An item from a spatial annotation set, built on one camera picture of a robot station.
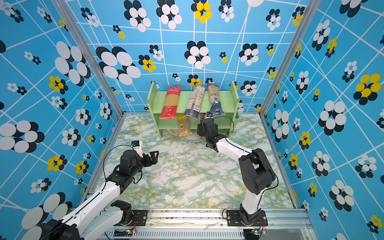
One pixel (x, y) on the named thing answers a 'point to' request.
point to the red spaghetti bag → (170, 107)
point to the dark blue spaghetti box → (202, 116)
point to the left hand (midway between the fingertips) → (153, 152)
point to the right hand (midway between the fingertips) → (206, 125)
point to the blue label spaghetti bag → (193, 108)
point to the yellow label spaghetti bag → (184, 126)
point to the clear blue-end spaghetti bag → (216, 106)
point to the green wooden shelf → (230, 102)
